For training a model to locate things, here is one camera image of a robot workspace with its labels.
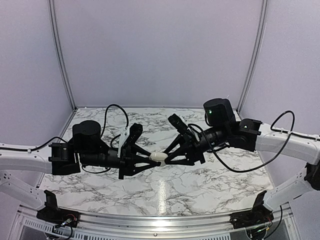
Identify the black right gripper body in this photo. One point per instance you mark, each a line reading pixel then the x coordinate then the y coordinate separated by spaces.
pixel 222 132

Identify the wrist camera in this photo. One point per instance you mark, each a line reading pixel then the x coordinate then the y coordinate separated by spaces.
pixel 128 138
pixel 180 126

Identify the aluminium corner post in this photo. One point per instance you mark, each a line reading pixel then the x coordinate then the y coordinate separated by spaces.
pixel 60 55
pixel 254 56

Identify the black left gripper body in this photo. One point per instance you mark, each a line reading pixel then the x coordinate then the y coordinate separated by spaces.
pixel 92 159

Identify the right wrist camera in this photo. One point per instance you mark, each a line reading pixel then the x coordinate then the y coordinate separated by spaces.
pixel 180 126

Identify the aluminium front rail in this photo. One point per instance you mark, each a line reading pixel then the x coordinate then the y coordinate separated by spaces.
pixel 101 226

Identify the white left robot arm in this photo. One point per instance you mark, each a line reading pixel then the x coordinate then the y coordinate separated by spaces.
pixel 54 158

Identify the left aluminium corner post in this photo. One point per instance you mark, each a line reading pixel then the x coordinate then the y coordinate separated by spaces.
pixel 60 55

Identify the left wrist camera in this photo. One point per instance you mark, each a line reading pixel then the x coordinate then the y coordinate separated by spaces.
pixel 128 138

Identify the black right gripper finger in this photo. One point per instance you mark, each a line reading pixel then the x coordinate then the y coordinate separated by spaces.
pixel 177 145
pixel 185 157

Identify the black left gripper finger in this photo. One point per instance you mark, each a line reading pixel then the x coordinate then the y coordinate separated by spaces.
pixel 134 167
pixel 135 151

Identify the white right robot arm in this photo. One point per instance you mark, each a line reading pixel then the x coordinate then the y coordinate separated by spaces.
pixel 250 135

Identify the white oval charging case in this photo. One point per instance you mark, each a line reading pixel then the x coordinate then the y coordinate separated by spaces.
pixel 159 157

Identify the right aluminium corner post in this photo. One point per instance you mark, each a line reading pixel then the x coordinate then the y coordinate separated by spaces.
pixel 254 56

